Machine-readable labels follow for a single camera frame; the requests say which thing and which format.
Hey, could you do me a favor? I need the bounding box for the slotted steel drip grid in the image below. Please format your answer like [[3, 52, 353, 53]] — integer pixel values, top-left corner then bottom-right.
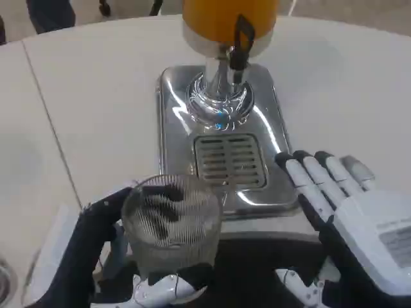
[[193, 133, 268, 189]]

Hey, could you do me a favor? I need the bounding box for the black tap lever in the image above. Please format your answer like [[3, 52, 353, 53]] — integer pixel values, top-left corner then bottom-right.
[[229, 13, 256, 72]]

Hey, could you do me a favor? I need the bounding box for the person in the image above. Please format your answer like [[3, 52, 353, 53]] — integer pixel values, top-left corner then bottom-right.
[[25, 0, 76, 35]]

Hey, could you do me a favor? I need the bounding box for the clear ribbed glass cup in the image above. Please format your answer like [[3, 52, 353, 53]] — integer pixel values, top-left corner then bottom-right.
[[121, 174, 224, 277]]

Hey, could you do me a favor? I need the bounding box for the steel drip tray base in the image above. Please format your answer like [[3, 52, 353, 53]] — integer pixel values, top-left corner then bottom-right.
[[157, 64, 302, 222]]

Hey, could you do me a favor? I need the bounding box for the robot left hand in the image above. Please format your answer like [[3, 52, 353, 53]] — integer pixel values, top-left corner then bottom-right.
[[21, 185, 213, 308]]

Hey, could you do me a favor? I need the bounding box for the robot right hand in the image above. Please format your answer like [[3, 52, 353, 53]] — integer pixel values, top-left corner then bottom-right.
[[274, 149, 411, 308]]

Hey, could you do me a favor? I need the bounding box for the orange drink dispenser with chrome column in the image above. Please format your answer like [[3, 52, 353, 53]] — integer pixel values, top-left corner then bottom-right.
[[181, 0, 277, 130]]

